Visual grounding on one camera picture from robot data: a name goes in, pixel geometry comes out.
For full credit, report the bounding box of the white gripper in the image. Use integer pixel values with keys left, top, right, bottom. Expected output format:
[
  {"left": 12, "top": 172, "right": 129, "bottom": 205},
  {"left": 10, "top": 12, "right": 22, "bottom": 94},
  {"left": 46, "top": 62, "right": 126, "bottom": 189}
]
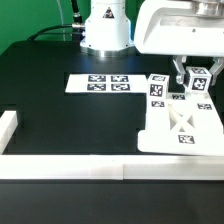
[{"left": 134, "top": 0, "right": 224, "bottom": 84}]

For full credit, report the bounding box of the white nut cube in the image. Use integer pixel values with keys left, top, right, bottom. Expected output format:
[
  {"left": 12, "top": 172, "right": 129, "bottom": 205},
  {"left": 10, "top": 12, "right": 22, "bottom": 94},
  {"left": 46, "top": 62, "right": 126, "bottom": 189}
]
[
  {"left": 184, "top": 66, "right": 212, "bottom": 93},
  {"left": 148, "top": 74, "right": 169, "bottom": 99}
]

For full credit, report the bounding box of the white chair back frame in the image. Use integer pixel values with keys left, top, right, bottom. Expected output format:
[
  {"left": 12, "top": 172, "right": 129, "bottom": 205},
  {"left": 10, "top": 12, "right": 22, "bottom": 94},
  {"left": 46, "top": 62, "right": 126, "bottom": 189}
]
[{"left": 138, "top": 93, "right": 224, "bottom": 156}]

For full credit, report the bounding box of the white U-shaped fence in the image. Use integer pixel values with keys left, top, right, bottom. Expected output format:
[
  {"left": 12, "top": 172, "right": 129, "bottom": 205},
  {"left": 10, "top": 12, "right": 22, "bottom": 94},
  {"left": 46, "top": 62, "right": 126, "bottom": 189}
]
[{"left": 0, "top": 111, "right": 224, "bottom": 180}]

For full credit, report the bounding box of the white marker base plate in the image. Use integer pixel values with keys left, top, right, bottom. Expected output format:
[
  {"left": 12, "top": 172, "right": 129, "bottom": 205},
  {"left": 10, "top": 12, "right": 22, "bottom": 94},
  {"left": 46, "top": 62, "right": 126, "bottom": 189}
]
[{"left": 65, "top": 74, "right": 148, "bottom": 93}]

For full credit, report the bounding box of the black cable with connector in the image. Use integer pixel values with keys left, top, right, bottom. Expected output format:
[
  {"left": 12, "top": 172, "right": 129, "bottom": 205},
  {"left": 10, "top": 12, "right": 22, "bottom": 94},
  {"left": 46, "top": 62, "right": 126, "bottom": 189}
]
[{"left": 27, "top": 22, "right": 87, "bottom": 42}]

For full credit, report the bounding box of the black upright cable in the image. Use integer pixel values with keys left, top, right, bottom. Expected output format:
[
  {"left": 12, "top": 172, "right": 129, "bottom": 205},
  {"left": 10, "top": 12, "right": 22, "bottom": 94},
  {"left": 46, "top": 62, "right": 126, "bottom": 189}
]
[{"left": 70, "top": 0, "right": 83, "bottom": 24}]

